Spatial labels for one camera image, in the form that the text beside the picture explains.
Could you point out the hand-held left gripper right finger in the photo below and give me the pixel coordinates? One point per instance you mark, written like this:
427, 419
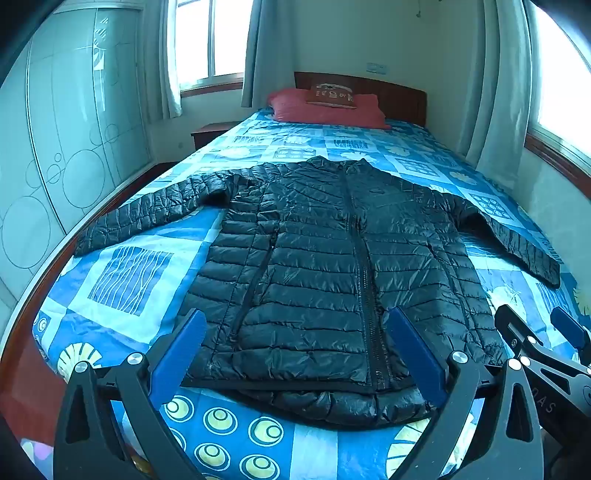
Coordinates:
415, 355

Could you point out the black quilted puffer jacket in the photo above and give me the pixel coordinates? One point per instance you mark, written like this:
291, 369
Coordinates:
314, 258

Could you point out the wooden headboard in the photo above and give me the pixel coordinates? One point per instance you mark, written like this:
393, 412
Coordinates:
399, 97

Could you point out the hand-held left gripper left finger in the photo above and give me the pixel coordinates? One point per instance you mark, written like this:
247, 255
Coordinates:
178, 350

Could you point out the wooden bed frame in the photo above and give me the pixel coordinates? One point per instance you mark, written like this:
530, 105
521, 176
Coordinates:
25, 369

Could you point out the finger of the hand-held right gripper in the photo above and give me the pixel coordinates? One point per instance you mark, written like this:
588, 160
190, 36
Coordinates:
515, 330
570, 330

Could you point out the short pale curtain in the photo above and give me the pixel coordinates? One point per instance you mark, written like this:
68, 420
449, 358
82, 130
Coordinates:
159, 60

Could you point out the long grey curtain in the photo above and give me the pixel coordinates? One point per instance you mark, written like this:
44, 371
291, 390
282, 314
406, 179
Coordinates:
268, 46

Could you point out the wide pale curtain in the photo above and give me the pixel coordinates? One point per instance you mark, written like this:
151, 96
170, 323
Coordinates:
503, 83

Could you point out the red pillow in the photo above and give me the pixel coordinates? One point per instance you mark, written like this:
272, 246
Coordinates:
295, 110

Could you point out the white wall switch plate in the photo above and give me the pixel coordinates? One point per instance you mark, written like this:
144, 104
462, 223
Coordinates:
376, 68

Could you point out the blue patterned bedsheet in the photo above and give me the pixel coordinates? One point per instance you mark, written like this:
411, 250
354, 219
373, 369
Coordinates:
138, 272

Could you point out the bright window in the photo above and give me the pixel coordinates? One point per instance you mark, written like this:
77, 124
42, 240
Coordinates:
217, 37
565, 83

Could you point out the wooden window sill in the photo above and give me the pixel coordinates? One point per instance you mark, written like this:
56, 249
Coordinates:
210, 86
558, 159

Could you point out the wooden nightstand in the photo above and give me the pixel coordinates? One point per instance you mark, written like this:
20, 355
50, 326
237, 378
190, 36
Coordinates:
207, 134

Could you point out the small brown printed cushion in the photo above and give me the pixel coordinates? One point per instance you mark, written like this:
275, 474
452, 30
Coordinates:
330, 96

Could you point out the white wardrobe with circle pattern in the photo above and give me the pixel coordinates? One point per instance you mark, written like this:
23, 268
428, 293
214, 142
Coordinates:
69, 115

